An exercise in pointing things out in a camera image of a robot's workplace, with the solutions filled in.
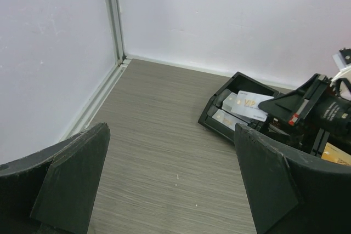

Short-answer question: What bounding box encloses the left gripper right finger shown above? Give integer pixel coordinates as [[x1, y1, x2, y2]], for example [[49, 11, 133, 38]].
[[234, 124, 350, 233]]

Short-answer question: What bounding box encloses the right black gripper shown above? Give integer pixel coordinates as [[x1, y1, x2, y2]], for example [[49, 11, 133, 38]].
[[258, 73, 350, 145]]

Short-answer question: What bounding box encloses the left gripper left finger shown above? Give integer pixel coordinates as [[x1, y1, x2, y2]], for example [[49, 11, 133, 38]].
[[1, 123, 110, 233]]

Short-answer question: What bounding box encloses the white VIP credit card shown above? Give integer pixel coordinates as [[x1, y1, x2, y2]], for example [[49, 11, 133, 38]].
[[232, 90, 274, 122]]

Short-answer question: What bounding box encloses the white card box upper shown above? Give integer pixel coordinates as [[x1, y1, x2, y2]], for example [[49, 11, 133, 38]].
[[222, 93, 237, 112]]

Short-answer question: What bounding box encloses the tan card box upper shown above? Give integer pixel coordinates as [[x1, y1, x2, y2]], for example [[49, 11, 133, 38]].
[[321, 142, 351, 166]]

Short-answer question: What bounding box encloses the black compartment tray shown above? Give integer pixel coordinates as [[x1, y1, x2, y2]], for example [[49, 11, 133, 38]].
[[197, 71, 351, 158]]

